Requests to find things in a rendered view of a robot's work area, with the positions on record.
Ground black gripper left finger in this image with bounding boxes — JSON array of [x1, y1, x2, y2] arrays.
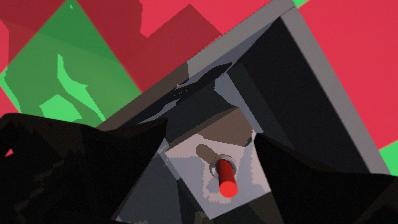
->
[[2, 113, 169, 220]]

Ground dark red peg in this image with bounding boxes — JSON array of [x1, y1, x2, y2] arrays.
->
[[217, 160, 238, 197]]

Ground dark grey open box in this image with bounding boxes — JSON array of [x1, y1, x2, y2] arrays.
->
[[96, 0, 391, 224]]

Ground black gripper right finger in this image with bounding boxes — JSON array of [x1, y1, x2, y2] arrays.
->
[[254, 133, 398, 224]]

